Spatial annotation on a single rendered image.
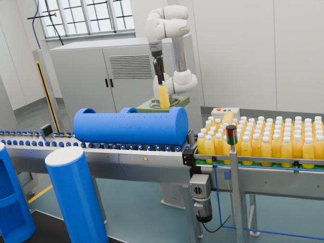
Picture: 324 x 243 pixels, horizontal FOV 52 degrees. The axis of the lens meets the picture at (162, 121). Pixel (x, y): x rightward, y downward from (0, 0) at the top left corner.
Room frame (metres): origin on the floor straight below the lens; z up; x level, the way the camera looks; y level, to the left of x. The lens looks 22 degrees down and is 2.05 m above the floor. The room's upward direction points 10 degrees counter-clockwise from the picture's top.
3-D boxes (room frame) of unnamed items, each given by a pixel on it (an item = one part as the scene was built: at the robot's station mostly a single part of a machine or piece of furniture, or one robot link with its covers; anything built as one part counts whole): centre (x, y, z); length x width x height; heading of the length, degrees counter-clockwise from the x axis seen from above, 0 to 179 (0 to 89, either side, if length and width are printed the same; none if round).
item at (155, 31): (2.27, -0.06, 1.79); 0.13 x 0.11 x 0.16; 86
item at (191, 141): (2.20, -0.19, 0.99); 0.10 x 0.02 x 0.12; 155
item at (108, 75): (4.67, 0.47, 0.72); 2.15 x 0.54 x 1.45; 54
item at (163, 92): (2.27, -0.04, 1.33); 0.07 x 0.07 x 0.18
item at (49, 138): (2.76, 1.02, 1.00); 0.10 x 0.04 x 0.15; 155
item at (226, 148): (1.93, -0.40, 0.99); 0.07 x 0.07 x 0.18
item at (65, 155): (2.20, 0.74, 1.03); 0.28 x 0.28 x 0.01
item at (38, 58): (3.13, 1.02, 0.85); 0.06 x 0.06 x 1.70; 65
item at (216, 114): (2.37, -0.50, 1.05); 0.20 x 0.10 x 0.10; 65
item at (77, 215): (2.20, 0.74, 0.59); 0.28 x 0.28 x 0.88
